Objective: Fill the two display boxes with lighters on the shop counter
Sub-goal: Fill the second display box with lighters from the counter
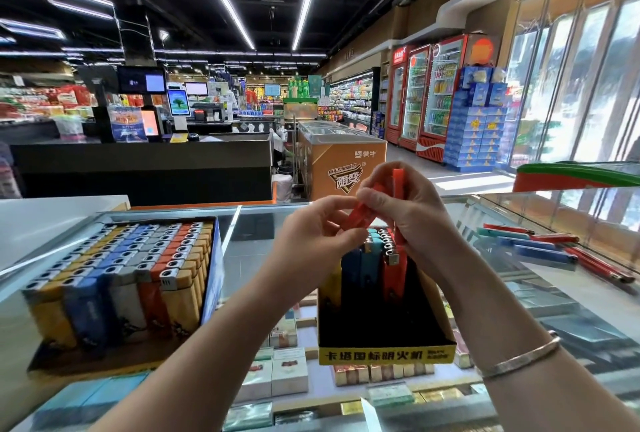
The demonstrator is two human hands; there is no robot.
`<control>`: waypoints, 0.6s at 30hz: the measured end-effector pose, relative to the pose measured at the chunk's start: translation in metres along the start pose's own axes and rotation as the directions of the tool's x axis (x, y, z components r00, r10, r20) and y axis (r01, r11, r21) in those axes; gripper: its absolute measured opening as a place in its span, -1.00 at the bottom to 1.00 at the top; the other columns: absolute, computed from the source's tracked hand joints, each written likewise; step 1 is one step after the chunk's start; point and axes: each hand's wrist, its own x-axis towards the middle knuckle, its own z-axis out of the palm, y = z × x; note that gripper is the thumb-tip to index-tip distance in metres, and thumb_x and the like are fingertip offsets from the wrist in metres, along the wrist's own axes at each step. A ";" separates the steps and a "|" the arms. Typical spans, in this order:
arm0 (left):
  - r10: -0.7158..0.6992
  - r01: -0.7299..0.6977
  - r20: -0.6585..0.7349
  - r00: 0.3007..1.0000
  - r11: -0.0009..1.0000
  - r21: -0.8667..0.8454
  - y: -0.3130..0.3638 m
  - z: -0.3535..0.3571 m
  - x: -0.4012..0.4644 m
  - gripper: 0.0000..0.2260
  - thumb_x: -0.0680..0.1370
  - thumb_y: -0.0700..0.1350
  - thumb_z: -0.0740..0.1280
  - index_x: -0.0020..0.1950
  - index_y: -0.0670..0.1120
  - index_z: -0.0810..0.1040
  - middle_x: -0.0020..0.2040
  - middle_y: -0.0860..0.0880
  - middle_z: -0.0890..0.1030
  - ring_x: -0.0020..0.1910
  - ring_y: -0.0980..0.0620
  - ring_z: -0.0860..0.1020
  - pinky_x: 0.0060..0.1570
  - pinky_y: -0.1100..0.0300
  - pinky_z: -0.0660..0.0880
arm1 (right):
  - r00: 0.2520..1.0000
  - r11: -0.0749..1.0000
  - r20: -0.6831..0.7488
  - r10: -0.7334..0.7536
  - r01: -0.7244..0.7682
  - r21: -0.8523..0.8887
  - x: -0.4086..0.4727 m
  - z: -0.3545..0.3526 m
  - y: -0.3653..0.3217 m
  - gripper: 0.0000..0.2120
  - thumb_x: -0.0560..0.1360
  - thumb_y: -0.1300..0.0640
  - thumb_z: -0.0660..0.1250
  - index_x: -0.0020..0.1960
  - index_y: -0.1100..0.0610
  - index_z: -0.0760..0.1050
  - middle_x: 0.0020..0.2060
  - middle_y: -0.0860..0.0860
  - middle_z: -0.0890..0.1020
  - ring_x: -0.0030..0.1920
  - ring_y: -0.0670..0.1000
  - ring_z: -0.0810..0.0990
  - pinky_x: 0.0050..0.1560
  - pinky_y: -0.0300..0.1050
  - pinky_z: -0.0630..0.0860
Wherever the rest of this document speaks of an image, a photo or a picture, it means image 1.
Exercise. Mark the person's right hand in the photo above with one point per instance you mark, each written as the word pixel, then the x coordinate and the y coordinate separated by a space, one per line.
pixel 430 232

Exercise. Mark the person's left hand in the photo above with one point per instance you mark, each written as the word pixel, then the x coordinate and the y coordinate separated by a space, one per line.
pixel 310 247

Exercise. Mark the red plain lighter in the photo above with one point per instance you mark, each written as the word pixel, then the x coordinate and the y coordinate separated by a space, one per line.
pixel 360 215
pixel 398 182

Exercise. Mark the row of plain coloured lighters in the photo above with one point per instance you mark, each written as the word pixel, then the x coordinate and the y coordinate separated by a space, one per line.
pixel 370 272

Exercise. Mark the black yellow display box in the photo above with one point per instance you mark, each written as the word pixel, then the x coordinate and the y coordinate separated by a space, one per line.
pixel 385 332

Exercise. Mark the pile of blue yellow lighters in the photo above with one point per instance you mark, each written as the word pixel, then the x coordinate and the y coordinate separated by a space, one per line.
pixel 545 252

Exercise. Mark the row of tan lighters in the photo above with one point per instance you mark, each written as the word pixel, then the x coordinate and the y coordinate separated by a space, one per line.
pixel 182 302

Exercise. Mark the row of red brown lighters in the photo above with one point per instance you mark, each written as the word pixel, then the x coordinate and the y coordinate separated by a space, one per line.
pixel 152 305

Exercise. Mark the row of grey white lighters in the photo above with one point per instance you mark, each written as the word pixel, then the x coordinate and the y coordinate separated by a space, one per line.
pixel 128 307

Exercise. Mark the blue yellow lighter display box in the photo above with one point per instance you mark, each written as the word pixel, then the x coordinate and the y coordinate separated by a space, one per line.
pixel 120 357

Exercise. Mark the row of blue lighters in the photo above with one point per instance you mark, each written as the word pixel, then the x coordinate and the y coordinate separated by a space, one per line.
pixel 88 312

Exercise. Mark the row of yellow lighters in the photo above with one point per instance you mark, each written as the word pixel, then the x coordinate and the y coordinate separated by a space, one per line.
pixel 50 317

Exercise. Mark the person's right forearm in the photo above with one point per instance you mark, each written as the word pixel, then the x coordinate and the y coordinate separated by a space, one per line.
pixel 550 367

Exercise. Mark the person's left forearm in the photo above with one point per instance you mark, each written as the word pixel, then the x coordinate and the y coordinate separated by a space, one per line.
pixel 190 372

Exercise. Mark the glass display case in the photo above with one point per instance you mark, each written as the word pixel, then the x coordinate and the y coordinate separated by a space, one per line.
pixel 255 237

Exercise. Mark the stack of blue cartons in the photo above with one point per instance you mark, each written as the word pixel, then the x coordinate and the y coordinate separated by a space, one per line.
pixel 480 119

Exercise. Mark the brown cardboard carton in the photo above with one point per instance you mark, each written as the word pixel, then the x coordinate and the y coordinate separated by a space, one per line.
pixel 345 169

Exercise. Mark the row of cigarette packs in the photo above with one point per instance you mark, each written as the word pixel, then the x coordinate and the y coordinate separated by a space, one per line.
pixel 285 372

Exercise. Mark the red drink fridge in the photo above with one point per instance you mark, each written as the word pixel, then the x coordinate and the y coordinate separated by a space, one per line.
pixel 396 95
pixel 440 99
pixel 414 97

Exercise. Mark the open refrigerated chiller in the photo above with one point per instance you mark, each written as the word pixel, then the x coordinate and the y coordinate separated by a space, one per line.
pixel 353 102

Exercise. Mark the red green container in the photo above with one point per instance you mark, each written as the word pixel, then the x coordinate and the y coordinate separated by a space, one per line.
pixel 580 177

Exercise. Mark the black checkout counter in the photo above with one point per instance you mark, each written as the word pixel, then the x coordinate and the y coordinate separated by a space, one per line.
pixel 140 175

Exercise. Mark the orange round sign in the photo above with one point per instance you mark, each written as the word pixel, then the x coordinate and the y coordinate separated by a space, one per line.
pixel 479 49

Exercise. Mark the small checkout screen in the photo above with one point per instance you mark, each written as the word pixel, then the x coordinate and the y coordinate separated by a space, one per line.
pixel 178 102

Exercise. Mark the glass entrance doors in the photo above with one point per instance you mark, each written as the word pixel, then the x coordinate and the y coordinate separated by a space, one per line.
pixel 580 77

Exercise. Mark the blue poster screen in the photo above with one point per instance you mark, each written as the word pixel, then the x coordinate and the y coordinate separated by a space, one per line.
pixel 128 125

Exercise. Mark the black checkout monitor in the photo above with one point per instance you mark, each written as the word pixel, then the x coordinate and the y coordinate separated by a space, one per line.
pixel 142 81

